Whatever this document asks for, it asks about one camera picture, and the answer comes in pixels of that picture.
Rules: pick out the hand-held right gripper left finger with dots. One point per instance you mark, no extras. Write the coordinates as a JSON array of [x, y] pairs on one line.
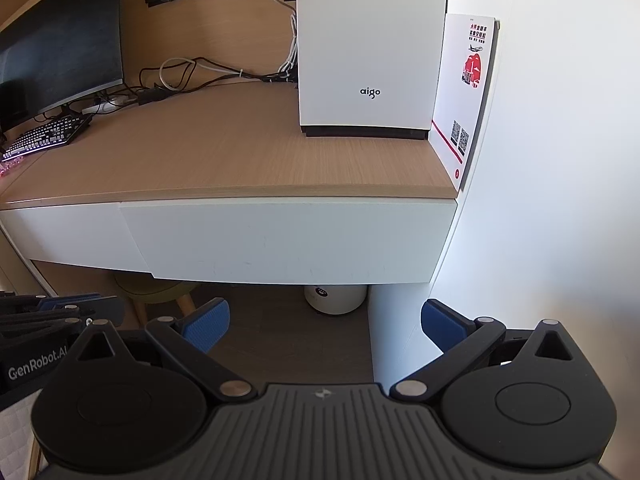
[[205, 322]]

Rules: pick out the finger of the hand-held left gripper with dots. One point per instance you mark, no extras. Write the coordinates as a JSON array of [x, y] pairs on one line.
[[60, 302], [107, 312]]

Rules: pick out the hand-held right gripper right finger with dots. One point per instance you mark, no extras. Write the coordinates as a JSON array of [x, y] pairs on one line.
[[440, 325]]

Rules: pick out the white drawer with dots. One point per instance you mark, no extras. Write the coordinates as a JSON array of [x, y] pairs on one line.
[[65, 235], [290, 240]]

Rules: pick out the white quilted cloth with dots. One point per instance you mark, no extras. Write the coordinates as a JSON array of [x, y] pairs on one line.
[[15, 435]]

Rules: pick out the white round bin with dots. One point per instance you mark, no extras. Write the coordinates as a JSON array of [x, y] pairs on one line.
[[335, 300]]

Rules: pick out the black keyboard white keys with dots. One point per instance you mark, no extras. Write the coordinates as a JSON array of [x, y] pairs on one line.
[[45, 135]]

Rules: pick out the white printed paper box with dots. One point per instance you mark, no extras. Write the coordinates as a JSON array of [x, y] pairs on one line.
[[460, 110]]

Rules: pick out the black power adapter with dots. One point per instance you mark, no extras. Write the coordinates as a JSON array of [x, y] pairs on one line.
[[150, 96]]

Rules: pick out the black computer monitor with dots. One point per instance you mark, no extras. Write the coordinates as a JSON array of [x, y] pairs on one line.
[[60, 45]]

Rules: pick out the white computer case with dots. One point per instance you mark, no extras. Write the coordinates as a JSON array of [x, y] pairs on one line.
[[370, 35]]

